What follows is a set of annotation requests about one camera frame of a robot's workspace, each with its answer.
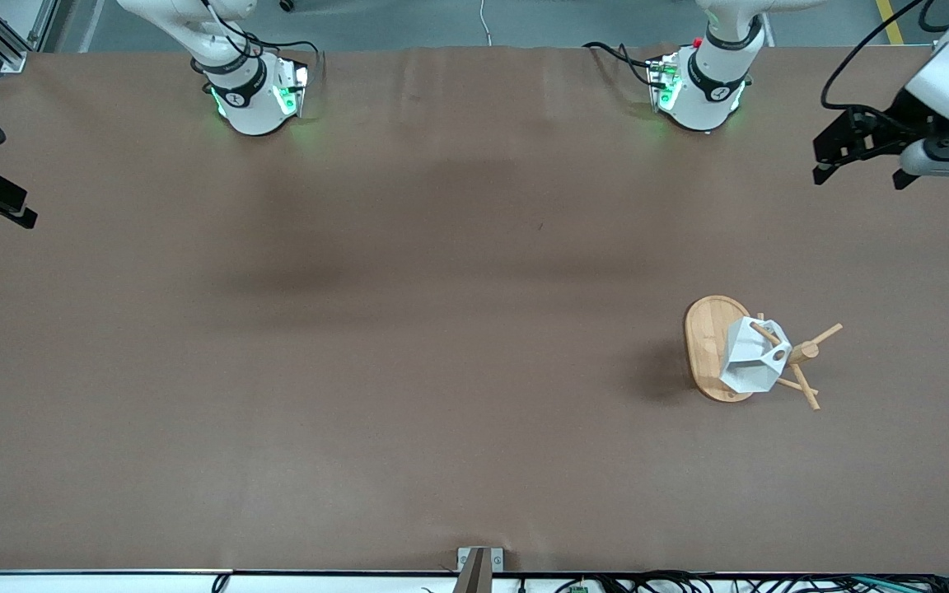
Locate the white faceted cup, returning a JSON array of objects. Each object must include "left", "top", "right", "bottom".
[{"left": 718, "top": 316, "right": 794, "bottom": 395}]

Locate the wooden cup rack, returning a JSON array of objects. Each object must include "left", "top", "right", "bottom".
[{"left": 683, "top": 295, "right": 844, "bottom": 412}]

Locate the brown table cover sheet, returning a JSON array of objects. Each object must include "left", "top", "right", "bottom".
[{"left": 0, "top": 43, "right": 949, "bottom": 576}]

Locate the black left base cable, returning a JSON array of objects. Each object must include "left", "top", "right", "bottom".
[{"left": 582, "top": 40, "right": 658, "bottom": 90}]

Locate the black cable bundle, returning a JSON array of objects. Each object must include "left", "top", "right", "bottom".
[{"left": 555, "top": 570, "right": 949, "bottom": 593}]

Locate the grey metal camera bracket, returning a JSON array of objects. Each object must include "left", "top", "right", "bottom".
[{"left": 456, "top": 547, "right": 506, "bottom": 593}]

